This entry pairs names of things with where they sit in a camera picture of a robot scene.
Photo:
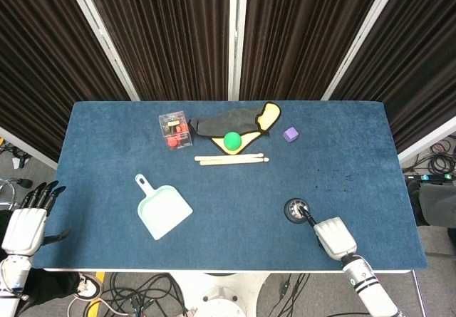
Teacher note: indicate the grey bag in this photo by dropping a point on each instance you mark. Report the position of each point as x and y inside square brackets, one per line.
[436, 203]

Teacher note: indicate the blue table mat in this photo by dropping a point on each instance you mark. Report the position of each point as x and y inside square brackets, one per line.
[228, 188]

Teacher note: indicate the clear box with red items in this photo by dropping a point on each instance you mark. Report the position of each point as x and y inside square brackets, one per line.
[175, 130]

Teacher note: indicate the black and yellow cloth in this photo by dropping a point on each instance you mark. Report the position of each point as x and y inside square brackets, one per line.
[231, 123]

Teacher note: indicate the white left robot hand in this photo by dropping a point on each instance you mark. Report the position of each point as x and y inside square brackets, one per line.
[25, 224]

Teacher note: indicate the green ball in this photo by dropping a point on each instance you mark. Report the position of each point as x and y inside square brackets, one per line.
[232, 140]

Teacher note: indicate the dark folding screen panels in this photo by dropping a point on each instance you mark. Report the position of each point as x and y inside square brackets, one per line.
[228, 35]

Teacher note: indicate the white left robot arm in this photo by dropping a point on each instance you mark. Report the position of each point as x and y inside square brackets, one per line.
[10, 281]

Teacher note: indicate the wooden drumstick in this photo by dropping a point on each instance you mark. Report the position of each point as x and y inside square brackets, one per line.
[228, 157]
[233, 162]

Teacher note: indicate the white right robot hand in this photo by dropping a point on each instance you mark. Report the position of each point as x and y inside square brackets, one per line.
[333, 237]

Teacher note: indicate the black round disc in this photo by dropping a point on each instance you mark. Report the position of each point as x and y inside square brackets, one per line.
[294, 209]

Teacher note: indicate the purple cube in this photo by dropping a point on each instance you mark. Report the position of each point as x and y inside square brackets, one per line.
[291, 134]

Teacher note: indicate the black power strip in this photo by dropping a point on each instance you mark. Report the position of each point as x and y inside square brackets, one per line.
[432, 177]

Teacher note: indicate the black and white sneaker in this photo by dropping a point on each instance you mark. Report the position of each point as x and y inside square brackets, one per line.
[87, 286]

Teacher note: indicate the white table base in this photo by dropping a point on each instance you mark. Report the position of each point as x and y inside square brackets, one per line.
[222, 295]

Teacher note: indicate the mint green plastic dustpan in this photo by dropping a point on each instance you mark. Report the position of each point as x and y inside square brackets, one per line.
[162, 210]

